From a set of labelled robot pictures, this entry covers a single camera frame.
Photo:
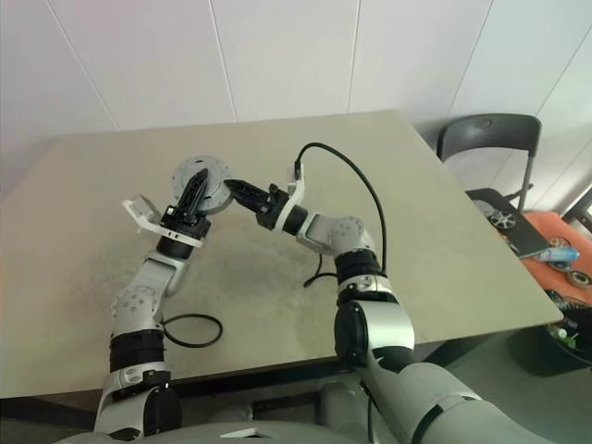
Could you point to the silver spoked wheel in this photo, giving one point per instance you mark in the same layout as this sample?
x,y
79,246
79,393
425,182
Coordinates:
x,y
501,219

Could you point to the orange cloth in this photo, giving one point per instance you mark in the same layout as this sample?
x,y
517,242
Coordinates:
x,y
555,282

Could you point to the black bin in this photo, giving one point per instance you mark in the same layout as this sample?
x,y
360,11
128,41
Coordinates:
x,y
541,356

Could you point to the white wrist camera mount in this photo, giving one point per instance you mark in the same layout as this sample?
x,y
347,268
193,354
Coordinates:
x,y
296,189
143,210

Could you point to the small metal wheel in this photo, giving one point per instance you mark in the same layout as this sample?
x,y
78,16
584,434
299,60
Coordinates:
x,y
560,242

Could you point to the black flat board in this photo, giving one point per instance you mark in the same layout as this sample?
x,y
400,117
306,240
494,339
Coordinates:
x,y
522,236

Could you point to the blue and white tube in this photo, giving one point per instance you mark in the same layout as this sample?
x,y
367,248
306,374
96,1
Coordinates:
x,y
560,254

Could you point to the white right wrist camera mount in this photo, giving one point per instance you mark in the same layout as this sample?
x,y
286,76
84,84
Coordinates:
x,y
296,189

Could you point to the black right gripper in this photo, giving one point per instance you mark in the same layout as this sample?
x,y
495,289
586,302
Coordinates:
x,y
272,210

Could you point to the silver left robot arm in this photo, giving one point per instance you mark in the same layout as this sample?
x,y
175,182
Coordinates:
x,y
139,300

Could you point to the grey folding chair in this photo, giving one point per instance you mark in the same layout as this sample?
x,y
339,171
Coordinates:
x,y
490,131

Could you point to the silver metal disc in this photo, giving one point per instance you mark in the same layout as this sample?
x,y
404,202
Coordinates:
x,y
217,185

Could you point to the grey robot torso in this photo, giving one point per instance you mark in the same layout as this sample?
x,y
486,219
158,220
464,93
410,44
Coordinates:
x,y
277,425

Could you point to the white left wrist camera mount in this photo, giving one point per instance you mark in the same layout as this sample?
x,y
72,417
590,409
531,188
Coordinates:
x,y
143,210

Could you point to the black table frame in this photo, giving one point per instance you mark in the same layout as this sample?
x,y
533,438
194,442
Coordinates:
x,y
259,372

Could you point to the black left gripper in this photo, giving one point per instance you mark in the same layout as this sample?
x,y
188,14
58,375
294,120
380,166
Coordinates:
x,y
185,225

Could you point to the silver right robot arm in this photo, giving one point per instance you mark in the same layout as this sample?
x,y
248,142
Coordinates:
x,y
374,324

